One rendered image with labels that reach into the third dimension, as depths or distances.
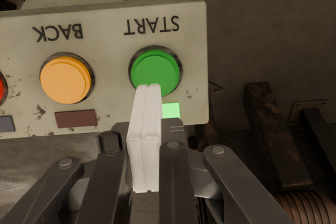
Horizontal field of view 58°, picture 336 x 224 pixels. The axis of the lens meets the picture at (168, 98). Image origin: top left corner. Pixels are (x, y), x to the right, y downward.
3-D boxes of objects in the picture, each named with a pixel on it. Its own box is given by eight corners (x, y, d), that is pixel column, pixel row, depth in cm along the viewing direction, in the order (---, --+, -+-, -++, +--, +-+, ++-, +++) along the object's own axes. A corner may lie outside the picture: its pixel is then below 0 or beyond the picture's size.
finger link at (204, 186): (160, 175, 12) (236, 169, 12) (160, 117, 17) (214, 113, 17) (163, 204, 12) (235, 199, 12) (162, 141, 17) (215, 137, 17)
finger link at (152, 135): (142, 138, 13) (159, 137, 13) (148, 83, 20) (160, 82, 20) (149, 193, 14) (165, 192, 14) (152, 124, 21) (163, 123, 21)
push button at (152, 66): (179, 88, 27) (181, 96, 25) (135, 92, 27) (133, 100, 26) (177, 44, 26) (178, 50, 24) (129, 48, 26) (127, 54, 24)
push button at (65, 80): (96, 95, 27) (92, 103, 26) (52, 98, 27) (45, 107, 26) (88, 51, 26) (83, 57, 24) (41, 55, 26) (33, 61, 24)
